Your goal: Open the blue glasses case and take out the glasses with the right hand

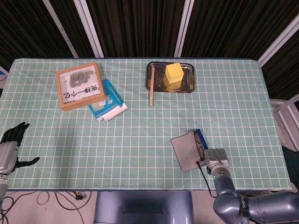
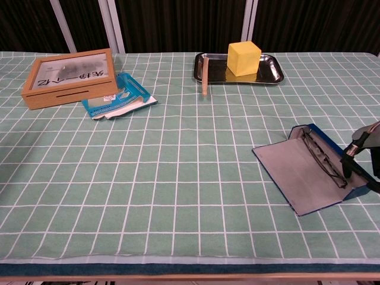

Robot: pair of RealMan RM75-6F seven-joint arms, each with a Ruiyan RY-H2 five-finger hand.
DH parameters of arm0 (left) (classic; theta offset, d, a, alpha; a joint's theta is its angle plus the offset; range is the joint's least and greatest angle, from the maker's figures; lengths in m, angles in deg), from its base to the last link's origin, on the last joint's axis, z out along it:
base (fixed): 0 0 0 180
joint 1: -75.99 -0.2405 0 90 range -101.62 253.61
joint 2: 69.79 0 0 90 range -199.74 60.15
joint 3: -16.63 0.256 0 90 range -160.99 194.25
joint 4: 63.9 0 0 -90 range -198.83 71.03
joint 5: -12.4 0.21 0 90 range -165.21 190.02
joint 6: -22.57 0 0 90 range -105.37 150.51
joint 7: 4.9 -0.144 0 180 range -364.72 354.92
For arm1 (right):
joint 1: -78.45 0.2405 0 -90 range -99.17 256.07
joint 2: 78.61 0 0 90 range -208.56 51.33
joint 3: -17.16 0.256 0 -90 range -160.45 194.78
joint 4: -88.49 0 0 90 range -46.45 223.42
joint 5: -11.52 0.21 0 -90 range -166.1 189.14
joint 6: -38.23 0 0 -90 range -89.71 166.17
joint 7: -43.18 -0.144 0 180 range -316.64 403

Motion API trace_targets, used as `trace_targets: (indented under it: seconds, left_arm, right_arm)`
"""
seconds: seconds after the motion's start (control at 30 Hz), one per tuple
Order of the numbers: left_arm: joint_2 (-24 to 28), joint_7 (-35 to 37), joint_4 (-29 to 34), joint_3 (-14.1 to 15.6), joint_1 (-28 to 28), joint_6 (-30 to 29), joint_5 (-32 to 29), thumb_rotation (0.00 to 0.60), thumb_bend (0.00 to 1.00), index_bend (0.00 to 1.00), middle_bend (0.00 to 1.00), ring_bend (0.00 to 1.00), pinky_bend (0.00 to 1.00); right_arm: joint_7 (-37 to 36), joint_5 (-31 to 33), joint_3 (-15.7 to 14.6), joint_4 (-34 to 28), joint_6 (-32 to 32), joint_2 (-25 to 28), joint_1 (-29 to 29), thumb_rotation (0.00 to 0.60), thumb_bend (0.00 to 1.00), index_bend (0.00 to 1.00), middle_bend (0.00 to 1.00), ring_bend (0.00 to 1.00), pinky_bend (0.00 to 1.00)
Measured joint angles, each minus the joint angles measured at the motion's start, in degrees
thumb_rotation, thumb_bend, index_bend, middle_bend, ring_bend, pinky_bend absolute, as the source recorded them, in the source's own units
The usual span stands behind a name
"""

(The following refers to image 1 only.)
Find thin white frame post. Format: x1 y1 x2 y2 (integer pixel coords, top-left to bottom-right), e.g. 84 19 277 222
43 0 79 58

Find wooden framed box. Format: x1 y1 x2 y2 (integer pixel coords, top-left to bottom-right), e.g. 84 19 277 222
55 62 106 112

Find yellow cube block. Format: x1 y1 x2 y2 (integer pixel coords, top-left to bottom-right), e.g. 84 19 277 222
165 62 184 84

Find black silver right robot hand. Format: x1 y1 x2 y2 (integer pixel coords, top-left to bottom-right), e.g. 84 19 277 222
203 147 230 175

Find blue white paper package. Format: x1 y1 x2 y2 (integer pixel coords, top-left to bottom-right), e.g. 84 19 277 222
88 78 128 122

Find double white frame post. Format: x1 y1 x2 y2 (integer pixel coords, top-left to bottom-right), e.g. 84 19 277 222
73 0 105 58

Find white metal rack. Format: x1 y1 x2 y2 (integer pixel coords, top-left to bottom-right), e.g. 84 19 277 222
270 93 299 150

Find black looped floor cable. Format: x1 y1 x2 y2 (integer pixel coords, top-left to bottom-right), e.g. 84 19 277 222
37 191 93 212

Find slanted white frame beam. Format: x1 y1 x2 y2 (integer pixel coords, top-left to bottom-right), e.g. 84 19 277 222
256 20 299 66

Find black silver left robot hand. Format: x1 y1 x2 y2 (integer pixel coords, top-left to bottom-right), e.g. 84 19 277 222
0 121 41 175

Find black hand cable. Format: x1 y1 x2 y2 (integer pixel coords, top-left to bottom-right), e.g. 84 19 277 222
196 160 218 199

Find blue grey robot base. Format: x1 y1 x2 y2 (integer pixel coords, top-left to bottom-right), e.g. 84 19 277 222
93 191 195 224

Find blue tin box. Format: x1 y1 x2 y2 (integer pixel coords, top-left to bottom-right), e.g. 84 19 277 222
170 128 210 173

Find wooden stick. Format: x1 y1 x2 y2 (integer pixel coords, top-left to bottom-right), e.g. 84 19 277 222
149 67 156 106

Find black-rimmed eyeglasses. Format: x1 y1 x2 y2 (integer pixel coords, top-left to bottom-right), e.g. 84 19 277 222
192 130 205 162

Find green checked tablecloth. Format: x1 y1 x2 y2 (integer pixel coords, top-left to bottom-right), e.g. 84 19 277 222
0 58 294 191

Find blue white sign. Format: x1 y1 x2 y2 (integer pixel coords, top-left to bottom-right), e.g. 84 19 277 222
0 66 9 82

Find shiny metal tray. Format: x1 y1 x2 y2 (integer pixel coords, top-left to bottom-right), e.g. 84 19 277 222
145 61 196 94

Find thin dark floor cable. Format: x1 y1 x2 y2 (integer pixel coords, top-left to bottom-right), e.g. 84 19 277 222
0 196 16 224

